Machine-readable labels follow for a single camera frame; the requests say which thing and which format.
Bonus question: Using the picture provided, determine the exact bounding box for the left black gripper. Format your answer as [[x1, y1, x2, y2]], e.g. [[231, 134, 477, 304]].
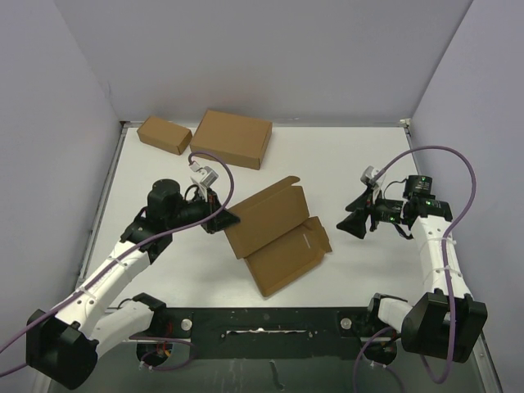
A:
[[167, 187, 240, 233]]

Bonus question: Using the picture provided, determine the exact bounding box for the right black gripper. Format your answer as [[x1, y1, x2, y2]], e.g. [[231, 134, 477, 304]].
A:
[[337, 186, 407, 238]]

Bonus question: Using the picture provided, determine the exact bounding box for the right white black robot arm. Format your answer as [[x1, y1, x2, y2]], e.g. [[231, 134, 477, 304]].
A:
[[337, 167, 488, 363]]

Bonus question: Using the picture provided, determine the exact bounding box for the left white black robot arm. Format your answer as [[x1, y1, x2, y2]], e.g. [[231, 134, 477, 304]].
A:
[[25, 175, 240, 390]]

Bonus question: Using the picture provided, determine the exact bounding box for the large closed cardboard box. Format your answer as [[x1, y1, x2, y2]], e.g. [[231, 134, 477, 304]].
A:
[[189, 110, 273, 170]]

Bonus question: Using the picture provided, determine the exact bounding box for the small closed cardboard box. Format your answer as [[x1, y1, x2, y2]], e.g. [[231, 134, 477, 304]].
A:
[[138, 116, 192, 156]]

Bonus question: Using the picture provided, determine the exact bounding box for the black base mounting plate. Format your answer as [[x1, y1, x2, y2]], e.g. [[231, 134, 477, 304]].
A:
[[135, 307, 386, 366]]

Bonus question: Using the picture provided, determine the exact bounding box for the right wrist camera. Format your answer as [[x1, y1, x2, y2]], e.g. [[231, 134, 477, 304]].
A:
[[360, 165, 385, 191]]

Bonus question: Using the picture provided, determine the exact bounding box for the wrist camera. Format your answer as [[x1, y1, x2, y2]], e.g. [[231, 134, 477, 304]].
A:
[[360, 165, 385, 191], [189, 161, 219, 195]]

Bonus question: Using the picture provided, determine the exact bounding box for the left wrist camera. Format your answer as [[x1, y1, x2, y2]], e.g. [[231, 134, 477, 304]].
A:
[[189, 161, 219, 195]]

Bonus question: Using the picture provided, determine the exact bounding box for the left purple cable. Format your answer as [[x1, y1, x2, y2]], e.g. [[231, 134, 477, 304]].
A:
[[0, 151, 235, 377]]

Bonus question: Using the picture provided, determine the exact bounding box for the aluminium frame rail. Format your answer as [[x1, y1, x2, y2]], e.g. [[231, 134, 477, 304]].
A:
[[75, 261, 88, 291]]

